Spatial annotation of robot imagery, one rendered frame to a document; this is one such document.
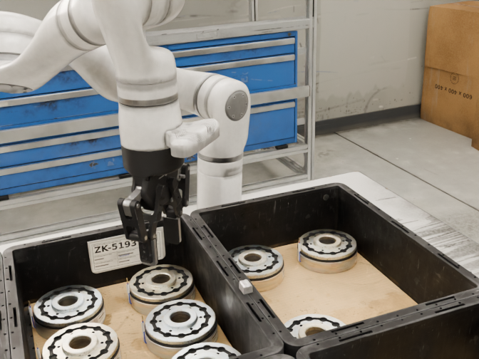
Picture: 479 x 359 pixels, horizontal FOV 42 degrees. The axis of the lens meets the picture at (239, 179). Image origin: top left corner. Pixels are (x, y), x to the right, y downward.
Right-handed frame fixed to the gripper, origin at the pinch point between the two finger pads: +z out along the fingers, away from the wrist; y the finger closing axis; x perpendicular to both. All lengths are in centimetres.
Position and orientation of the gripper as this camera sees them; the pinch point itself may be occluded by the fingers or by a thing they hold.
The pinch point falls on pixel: (161, 243)
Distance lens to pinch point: 81.4
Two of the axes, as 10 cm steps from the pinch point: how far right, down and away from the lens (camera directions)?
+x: 9.2, 1.3, -3.8
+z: 0.3, 9.2, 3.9
